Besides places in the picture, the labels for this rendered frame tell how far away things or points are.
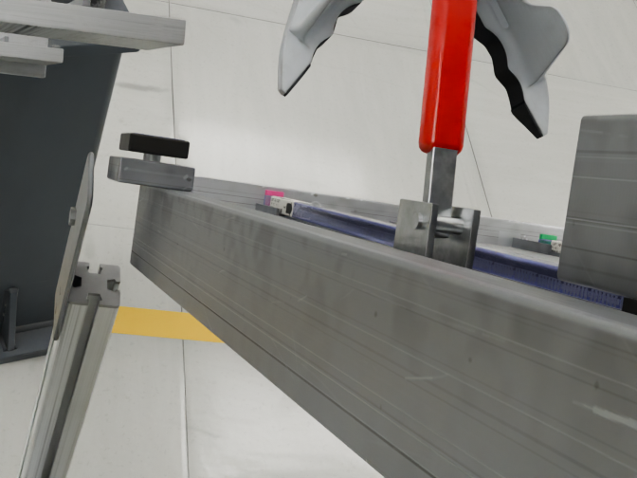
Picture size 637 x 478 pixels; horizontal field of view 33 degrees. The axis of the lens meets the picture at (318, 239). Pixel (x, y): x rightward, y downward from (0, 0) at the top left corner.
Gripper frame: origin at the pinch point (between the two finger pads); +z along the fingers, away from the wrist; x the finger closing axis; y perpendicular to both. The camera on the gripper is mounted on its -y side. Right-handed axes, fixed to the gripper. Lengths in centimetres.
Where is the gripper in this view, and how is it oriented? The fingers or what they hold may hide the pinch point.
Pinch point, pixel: (411, 124)
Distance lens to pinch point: 58.8
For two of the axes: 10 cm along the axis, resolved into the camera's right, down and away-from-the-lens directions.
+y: 3.3, -1.6, -9.3
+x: 9.4, 1.2, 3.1
